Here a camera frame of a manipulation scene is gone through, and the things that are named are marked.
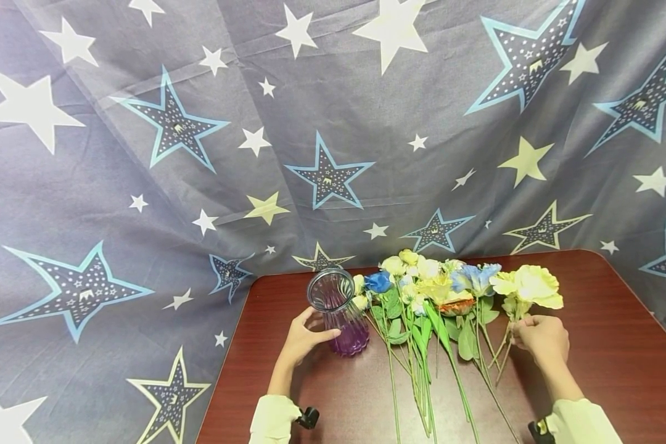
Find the person's left hand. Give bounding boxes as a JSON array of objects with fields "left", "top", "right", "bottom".
[{"left": 277, "top": 306, "right": 342, "bottom": 371}]

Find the person's right hand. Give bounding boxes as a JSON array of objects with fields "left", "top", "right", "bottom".
[{"left": 511, "top": 314, "right": 572, "bottom": 376}]

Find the purple ribbed glass vase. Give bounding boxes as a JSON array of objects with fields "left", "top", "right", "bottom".
[{"left": 306, "top": 268, "right": 371, "bottom": 357}]

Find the pale yellow flower stem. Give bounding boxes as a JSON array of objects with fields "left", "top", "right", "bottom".
[{"left": 488, "top": 265, "right": 565, "bottom": 387}]

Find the person's left forearm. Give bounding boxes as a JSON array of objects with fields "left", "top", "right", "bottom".
[{"left": 249, "top": 363, "right": 304, "bottom": 444}]

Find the person's right forearm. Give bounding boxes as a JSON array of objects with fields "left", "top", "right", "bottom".
[{"left": 544, "top": 365, "right": 623, "bottom": 444}]

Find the black wrist band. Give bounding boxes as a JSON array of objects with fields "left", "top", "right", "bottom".
[
  {"left": 527, "top": 418, "right": 556, "bottom": 444},
  {"left": 295, "top": 407, "right": 321, "bottom": 430}
]

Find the pile of artificial flowers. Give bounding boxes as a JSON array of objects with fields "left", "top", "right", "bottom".
[{"left": 351, "top": 249, "right": 522, "bottom": 444}]

